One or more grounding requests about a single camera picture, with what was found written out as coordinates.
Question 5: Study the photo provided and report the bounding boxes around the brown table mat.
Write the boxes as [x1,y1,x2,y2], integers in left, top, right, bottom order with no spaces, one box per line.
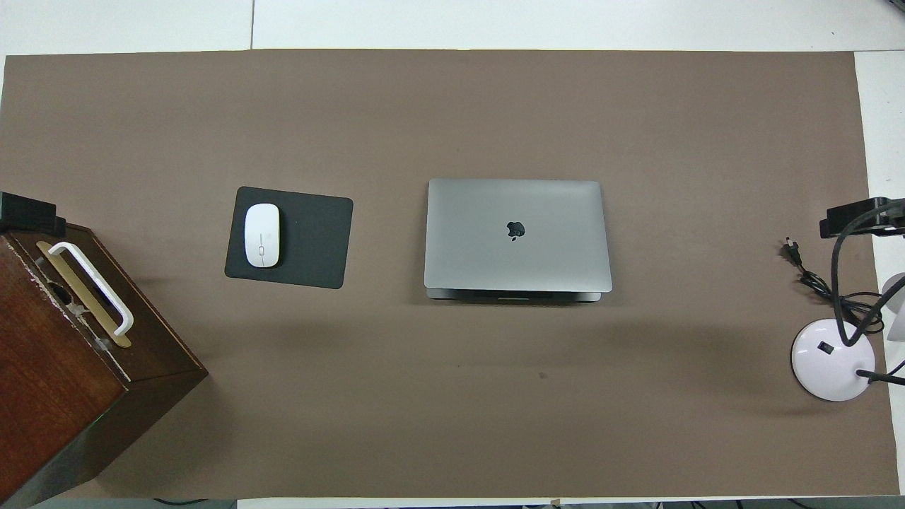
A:
[0,49,900,499]

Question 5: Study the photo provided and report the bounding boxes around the white box handle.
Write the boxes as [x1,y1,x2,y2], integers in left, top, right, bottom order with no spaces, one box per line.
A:
[48,242,134,337]

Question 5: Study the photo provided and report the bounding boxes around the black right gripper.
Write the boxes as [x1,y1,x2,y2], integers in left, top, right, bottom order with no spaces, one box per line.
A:
[820,197,905,239]

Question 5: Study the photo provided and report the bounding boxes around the dark brown wooden box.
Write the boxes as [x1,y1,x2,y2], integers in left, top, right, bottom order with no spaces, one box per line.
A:
[0,223,209,506]

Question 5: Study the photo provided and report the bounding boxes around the black lamp power cable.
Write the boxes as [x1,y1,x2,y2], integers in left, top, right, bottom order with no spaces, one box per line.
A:
[780,238,886,335]

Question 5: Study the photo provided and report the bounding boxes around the white computer mouse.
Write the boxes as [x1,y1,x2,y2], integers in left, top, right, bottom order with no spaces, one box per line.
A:
[244,203,281,269]

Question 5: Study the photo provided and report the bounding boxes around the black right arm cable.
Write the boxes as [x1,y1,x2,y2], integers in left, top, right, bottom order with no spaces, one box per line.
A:
[831,200,905,347]

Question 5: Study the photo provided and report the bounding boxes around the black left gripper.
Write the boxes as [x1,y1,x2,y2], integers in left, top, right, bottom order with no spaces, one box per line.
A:
[0,192,66,236]

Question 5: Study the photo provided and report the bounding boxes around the grey laptop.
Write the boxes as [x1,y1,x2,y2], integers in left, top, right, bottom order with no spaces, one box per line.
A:
[424,178,613,303]

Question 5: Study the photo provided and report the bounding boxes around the brass handle plate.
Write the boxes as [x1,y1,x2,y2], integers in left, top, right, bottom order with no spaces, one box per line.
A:
[36,240,133,349]

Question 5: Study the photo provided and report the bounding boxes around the white desk lamp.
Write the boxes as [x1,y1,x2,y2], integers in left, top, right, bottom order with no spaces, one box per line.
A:
[791,272,905,402]

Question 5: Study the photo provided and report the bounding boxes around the black mouse pad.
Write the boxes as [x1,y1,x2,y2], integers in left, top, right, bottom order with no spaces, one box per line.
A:
[224,186,354,289]

